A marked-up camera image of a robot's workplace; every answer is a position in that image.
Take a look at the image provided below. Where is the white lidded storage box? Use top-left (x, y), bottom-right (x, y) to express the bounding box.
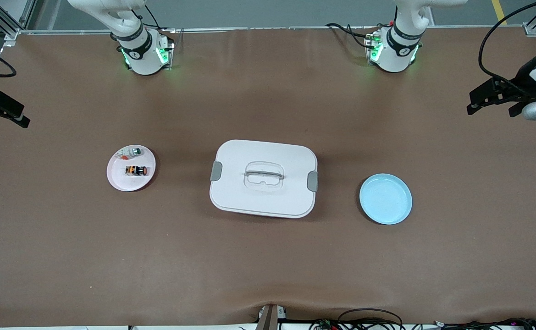
top-left (210, 139), bottom-right (319, 219)

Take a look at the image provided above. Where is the light blue round plate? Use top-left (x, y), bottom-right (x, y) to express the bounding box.
top-left (359, 173), bottom-right (413, 226)

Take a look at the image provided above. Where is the pink round plate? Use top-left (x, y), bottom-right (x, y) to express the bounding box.
top-left (106, 144), bottom-right (156, 192)

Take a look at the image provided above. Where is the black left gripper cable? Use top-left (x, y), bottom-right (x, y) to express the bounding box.
top-left (478, 0), bottom-right (536, 90)

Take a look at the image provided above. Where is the black arm base cable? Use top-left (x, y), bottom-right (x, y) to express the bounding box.
top-left (130, 2), bottom-right (164, 33)
top-left (325, 22), bottom-right (378, 50)

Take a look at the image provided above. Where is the tangled black cable bundle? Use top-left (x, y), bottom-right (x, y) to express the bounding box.
top-left (308, 316), bottom-right (536, 330)

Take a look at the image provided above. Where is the black looped cable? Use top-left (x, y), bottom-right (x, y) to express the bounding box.
top-left (337, 308), bottom-right (404, 330)

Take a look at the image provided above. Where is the small grey table bracket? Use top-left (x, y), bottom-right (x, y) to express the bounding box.
top-left (256, 304), bottom-right (287, 330)

